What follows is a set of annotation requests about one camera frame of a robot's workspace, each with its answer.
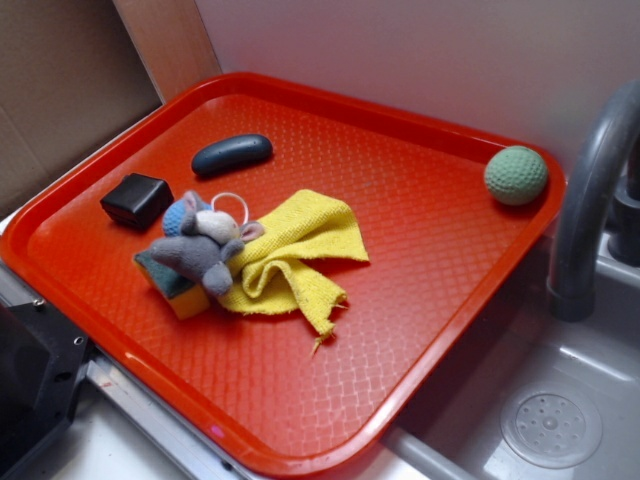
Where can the yellow woven cloth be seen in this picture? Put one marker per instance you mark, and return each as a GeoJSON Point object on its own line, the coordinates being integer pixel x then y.
{"type": "Point", "coordinates": [272, 276]}

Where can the dark faucet handle knob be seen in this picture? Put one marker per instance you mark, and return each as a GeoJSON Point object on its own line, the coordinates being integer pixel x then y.
{"type": "Point", "coordinates": [623, 244]}

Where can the grey toy sink basin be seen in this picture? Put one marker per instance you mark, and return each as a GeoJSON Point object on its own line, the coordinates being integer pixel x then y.
{"type": "Point", "coordinates": [522, 395]}

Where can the green dimpled ball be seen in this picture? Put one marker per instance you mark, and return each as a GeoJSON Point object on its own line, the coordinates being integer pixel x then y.
{"type": "Point", "coordinates": [516, 175]}

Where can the black rectangular block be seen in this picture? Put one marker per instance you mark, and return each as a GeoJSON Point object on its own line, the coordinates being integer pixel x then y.
{"type": "Point", "coordinates": [137, 201]}

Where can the yellow green sponge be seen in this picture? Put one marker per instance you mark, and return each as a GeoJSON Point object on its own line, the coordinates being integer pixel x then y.
{"type": "Point", "coordinates": [184, 297]}

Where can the black metal mount bracket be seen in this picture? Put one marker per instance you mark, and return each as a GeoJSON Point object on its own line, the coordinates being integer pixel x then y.
{"type": "Point", "coordinates": [43, 362]}

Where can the brown cardboard panel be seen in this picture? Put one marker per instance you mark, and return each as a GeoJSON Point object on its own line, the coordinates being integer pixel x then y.
{"type": "Point", "coordinates": [71, 80]}

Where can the grey plush mouse toy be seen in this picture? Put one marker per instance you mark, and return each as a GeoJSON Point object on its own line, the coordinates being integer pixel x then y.
{"type": "Point", "coordinates": [207, 241]}

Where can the red plastic serving tray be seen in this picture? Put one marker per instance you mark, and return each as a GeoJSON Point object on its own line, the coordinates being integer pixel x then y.
{"type": "Point", "coordinates": [439, 247]}

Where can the grey plastic faucet spout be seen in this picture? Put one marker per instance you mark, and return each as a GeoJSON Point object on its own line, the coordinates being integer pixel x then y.
{"type": "Point", "coordinates": [586, 207]}

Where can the dark green plastic pickle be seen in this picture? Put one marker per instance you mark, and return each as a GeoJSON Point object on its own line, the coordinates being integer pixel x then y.
{"type": "Point", "coordinates": [231, 153]}

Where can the light wooden board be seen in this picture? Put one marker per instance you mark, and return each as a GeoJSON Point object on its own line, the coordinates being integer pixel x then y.
{"type": "Point", "coordinates": [172, 43]}

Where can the blue round ball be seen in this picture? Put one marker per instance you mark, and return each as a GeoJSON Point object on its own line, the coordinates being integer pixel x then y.
{"type": "Point", "coordinates": [177, 219]}

